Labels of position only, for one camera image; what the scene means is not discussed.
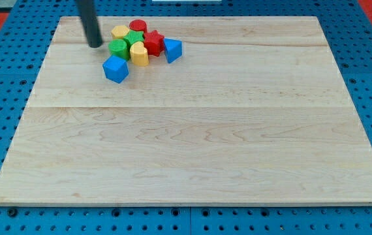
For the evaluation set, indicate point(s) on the blue cube block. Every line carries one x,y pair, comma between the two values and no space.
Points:
115,69

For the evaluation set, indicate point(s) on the light wooden board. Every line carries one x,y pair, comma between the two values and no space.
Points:
254,113

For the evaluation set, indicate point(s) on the blue triangle block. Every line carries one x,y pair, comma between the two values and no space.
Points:
172,49

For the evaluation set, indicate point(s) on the yellow heart block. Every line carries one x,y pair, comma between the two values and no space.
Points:
139,54

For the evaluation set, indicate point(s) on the red star block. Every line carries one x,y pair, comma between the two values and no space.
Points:
154,43

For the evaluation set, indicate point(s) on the green star block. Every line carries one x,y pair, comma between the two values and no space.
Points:
132,37

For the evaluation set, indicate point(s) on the green cylinder block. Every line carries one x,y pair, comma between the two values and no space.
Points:
119,48

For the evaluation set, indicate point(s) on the red cylinder block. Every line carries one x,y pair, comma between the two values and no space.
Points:
138,25

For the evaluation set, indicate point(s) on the yellow hexagon block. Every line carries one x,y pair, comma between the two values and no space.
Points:
119,31

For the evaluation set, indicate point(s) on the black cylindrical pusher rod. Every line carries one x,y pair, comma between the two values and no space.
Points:
90,23

